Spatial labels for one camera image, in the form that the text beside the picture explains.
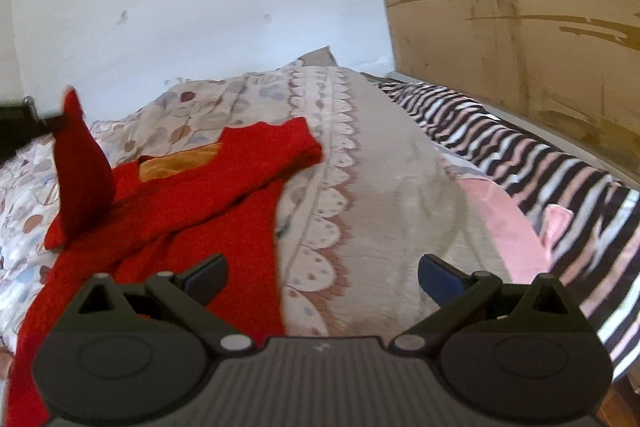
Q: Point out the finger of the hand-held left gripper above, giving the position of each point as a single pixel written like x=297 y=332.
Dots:
x=49 y=120

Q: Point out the striped blanket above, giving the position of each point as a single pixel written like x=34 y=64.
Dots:
x=530 y=167

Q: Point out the orange cloth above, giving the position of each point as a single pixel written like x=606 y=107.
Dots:
x=177 y=163

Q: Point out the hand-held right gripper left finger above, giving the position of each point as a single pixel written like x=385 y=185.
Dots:
x=207 y=278

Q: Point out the floral patterned quilt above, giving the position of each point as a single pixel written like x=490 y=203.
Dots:
x=360 y=187

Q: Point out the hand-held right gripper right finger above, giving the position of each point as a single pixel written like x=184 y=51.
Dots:
x=439 y=278

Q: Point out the pink cloth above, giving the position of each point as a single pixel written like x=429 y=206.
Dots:
x=500 y=217

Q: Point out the red knitted sweater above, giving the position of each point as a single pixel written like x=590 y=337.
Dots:
x=165 y=217

